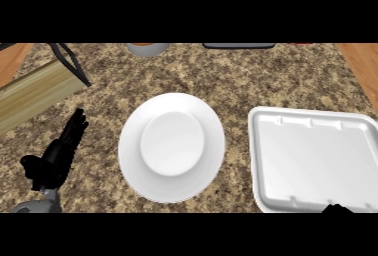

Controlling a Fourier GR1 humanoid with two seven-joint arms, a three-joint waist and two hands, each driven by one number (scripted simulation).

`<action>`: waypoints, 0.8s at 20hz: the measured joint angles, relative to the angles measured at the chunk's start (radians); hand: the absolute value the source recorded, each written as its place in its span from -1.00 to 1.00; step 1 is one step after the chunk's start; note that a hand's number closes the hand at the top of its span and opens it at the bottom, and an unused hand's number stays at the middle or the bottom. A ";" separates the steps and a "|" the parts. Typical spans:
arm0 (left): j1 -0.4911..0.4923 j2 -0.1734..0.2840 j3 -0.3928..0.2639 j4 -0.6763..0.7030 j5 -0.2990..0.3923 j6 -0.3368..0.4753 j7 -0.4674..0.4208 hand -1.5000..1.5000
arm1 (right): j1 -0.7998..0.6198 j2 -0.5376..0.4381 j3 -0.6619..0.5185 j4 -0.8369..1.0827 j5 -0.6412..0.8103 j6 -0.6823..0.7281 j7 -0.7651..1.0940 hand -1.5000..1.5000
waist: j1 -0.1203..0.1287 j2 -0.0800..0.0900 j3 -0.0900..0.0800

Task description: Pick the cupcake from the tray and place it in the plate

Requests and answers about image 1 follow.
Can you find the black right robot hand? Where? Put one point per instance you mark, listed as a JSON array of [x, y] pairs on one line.
[[337, 209]]

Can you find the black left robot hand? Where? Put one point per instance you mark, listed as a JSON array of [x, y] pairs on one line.
[[55, 159]]

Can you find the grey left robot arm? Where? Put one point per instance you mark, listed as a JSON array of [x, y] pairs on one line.
[[39, 204]]

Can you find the white foam tray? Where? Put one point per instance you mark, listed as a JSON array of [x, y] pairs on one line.
[[315, 163]]

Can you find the white oval plate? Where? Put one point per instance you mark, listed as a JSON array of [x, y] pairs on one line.
[[172, 147]]

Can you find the pale wooden board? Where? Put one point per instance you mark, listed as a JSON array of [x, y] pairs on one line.
[[35, 95]]

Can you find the grey round container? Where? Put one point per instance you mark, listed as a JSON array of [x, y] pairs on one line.
[[147, 48]]

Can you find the small red object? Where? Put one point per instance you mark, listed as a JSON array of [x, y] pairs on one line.
[[301, 43]]

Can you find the dark grey flat appliance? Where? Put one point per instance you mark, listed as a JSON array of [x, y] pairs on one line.
[[239, 45]]

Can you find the black metal frame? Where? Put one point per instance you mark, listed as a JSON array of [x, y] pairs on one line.
[[72, 63]]

